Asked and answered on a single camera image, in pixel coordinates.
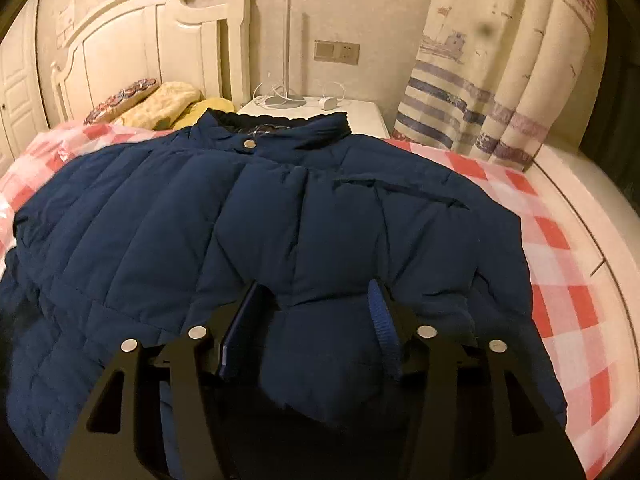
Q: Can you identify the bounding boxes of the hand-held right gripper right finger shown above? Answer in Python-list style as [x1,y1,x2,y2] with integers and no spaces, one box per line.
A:
[367,277,586,480]

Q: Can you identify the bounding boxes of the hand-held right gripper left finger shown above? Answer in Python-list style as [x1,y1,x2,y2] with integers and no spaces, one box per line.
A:
[57,280,276,480]

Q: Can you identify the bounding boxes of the navy blue puffer jacket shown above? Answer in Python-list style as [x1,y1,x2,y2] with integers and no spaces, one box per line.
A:
[0,108,568,480]

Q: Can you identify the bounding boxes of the red white checked bedsheet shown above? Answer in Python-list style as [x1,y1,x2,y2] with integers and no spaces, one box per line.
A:
[0,121,626,480]

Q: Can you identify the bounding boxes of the white nightstand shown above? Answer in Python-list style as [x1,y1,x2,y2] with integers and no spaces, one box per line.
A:
[236,96,391,140]

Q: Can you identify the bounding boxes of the yellow cloth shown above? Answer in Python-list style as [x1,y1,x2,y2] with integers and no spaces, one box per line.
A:
[170,97,236,132]

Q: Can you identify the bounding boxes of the round patterned pillow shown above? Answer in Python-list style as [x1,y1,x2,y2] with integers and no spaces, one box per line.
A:
[82,77,163,126]

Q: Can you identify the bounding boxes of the cream striped printed curtain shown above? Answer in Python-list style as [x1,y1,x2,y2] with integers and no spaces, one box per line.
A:
[390,0,608,171]

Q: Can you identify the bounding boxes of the grey table lamp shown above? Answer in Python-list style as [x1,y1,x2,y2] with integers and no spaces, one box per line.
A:
[264,0,308,110]

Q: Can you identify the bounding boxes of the white wooden headboard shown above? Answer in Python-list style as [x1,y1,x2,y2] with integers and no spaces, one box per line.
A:
[50,0,252,123]

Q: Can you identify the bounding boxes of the white wardrobe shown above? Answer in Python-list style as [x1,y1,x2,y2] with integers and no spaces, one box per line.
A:
[0,0,51,161]

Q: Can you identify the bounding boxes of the white charger with cable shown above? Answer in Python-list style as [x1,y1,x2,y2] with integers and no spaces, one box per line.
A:
[319,83,347,111]

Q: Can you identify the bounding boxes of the white cable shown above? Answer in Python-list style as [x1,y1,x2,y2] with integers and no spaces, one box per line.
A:
[251,81,292,107]

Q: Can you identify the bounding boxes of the beige wall socket panel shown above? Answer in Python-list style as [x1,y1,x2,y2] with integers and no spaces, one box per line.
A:
[313,40,361,66]

